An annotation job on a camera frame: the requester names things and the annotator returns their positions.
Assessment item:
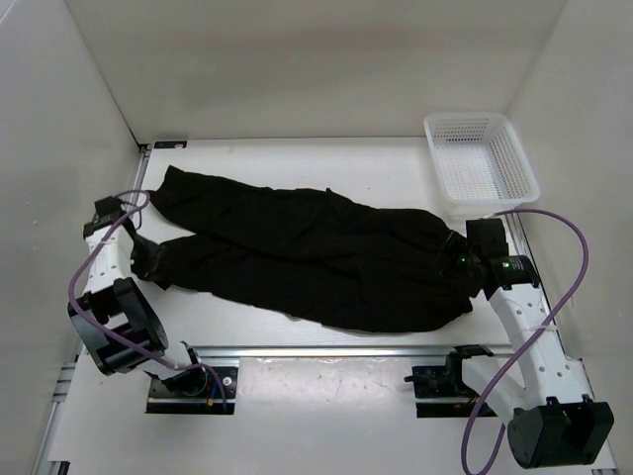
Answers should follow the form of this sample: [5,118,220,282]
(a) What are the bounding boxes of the black trousers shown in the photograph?
[147,167,473,333]

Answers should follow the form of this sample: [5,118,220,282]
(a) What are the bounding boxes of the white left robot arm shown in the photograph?
[67,196,210,397]

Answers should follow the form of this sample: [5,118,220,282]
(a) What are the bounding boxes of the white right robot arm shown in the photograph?
[439,214,614,473]

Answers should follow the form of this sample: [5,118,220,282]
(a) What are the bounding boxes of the white perforated plastic basket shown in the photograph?
[423,112,540,219]

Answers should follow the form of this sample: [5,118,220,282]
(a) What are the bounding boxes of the aluminium right side rail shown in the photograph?
[495,208,588,362]

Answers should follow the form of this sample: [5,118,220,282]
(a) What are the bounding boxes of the aluminium rail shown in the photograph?
[73,142,152,357]
[187,343,565,362]
[495,208,588,362]

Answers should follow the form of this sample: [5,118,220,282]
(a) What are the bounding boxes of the aluminium left side rail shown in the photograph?
[73,142,152,357]

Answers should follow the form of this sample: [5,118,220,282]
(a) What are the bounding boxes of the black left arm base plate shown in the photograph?
[145,358,239,416]

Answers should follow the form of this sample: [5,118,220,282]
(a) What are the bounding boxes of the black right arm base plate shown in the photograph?
[404,365,479,419]

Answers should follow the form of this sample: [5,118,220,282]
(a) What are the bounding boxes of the aluminium front rail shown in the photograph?
[187,343,565,362]

